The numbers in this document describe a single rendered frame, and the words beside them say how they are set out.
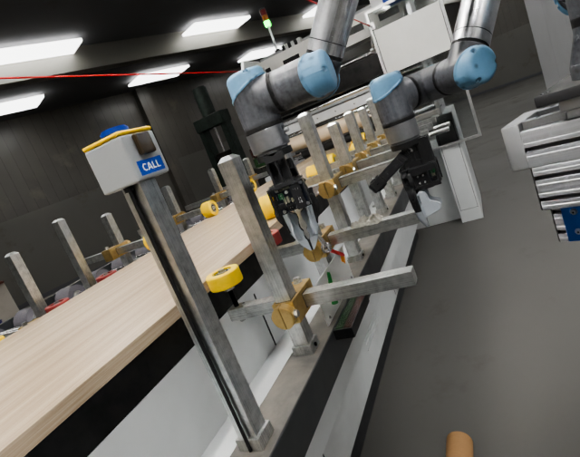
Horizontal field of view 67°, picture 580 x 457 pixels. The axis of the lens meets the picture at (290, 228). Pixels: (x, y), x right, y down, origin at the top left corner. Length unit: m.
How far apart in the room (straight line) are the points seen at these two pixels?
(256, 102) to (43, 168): 9.29
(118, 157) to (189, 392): 0.52
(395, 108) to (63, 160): 9.39
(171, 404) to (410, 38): 3.08
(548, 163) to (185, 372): 0.82
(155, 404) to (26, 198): 9.07
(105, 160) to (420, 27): 3.08
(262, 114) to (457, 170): 2.90
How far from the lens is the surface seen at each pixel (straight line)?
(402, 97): 1.03
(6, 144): 10.01
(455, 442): 1.60
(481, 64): 0.97
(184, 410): 0.95
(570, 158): 0.96
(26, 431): 0.75
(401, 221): 1.09
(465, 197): 3.67
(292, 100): 0.80
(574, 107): 0.94
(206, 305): 0.68
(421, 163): 1.05
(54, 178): 10.02
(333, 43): 0.91
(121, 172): 0.63
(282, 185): 0.81
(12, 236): 9.71
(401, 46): 3.55
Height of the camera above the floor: 1.13
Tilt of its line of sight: 11 degrees down
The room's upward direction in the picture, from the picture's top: 22 degrees counter-clockwise
